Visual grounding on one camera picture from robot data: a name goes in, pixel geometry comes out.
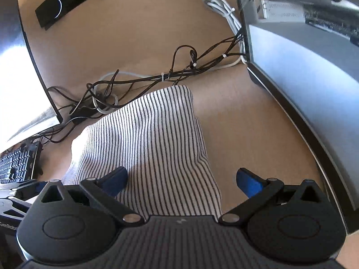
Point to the black wall socket rail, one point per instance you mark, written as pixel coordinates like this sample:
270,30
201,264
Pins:
70,1

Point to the black keyboard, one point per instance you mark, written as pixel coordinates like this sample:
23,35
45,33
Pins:
19,162

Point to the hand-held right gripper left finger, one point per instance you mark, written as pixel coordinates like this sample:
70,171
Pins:
115,180

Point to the curved computer monitor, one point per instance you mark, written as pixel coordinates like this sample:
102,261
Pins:
19,70

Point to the white computer case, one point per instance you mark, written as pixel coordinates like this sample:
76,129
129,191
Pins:
308,75

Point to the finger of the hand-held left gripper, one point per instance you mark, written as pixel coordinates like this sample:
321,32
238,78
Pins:
35,187

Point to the black power adapter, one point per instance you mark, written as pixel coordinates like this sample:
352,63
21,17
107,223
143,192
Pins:
82,116

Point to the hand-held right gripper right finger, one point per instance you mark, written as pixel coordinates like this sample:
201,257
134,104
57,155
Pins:
248,183

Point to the striped long-sleeve shirt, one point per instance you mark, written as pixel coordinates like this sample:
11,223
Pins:
157,145

